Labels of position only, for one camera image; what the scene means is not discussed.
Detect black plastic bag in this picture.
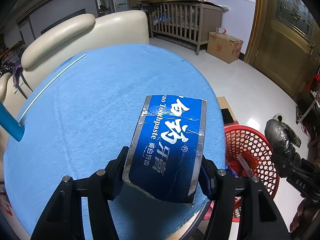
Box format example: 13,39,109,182
265,119,302,161

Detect blue toothpaste box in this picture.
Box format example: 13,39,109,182
123,95,207,205

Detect right hand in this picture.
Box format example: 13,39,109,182
290,198,317,233

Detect red plastic mesh basket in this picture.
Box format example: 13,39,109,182
203,124,281,223

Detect clothes rack with garments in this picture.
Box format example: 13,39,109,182
296,73,319,136

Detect beige slipper upright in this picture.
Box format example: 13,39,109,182
273,113,285,122

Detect flat cardboard box on floor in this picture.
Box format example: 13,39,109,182
217,96,239,127

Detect blue table cloth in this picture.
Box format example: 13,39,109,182
3,44,225,233

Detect blue thermos bottle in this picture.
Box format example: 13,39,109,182
0,103,25,142

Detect golden wooden door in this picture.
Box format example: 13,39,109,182
244,0,319,101

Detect brown cardboard box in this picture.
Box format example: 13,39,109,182
207,32,243,63

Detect dark clothes on sofa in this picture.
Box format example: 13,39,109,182
0,42,33,98

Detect cream leather sofa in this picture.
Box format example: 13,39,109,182
1,10,149,116

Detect wooden baby crib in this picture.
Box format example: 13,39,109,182
142,0,229,55

